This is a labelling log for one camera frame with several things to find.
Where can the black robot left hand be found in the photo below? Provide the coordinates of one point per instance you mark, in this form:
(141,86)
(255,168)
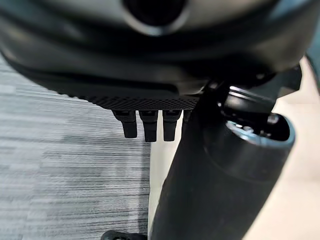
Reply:
(155,62)

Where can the dark teal cushion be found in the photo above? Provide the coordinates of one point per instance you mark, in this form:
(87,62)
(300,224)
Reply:
(314,70)

